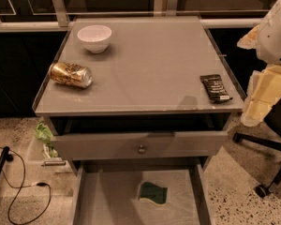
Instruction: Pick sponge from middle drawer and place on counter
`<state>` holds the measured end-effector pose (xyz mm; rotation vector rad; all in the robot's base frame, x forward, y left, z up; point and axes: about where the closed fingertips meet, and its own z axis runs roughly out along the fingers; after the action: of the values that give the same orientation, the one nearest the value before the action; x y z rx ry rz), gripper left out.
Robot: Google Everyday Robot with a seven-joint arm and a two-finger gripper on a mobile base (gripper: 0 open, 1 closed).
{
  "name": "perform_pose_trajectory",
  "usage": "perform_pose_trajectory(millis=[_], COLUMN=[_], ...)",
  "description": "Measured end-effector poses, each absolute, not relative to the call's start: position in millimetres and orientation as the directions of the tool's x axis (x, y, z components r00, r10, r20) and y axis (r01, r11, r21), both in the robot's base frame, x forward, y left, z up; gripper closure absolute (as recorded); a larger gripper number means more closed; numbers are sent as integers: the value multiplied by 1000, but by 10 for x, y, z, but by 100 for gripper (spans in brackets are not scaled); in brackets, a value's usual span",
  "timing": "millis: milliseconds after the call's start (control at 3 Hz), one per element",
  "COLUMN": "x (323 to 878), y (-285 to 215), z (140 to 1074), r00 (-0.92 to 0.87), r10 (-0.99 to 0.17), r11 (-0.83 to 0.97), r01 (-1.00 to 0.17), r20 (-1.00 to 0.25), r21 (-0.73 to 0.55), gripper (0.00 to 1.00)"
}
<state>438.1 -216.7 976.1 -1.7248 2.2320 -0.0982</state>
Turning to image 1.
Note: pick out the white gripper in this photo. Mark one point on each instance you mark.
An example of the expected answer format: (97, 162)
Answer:
(273, 37)

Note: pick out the green yellow sponge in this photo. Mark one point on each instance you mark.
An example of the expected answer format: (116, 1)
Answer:
(153, 193)

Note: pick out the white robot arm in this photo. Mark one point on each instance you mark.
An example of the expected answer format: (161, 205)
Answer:
(264, 87)

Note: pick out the round metal drawer knob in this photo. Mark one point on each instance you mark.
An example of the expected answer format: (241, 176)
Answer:
(141, 150)

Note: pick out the grey top drawer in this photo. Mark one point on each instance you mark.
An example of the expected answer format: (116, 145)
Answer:
(125, 145)

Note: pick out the grey open middle drawer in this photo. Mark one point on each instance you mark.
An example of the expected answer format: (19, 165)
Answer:
(109, 195)

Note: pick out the black snack packet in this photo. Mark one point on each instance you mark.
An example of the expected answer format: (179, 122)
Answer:
(215, 88)

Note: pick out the black office chair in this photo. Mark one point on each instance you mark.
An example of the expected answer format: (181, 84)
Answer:
(273, 121)

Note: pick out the grey cabinet with glass top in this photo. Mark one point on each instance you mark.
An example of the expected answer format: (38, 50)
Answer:
(147, 80)

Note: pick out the white ceramic bowl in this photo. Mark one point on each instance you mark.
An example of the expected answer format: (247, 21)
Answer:
(95, 38)

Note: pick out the gold soda can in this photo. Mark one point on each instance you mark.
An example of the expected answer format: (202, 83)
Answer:
(70, 74)

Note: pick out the clear plastic bin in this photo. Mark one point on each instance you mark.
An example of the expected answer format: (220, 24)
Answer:
(35, 156)

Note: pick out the metal rail bracket left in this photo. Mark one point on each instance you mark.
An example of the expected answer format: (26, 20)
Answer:
(61, 12)

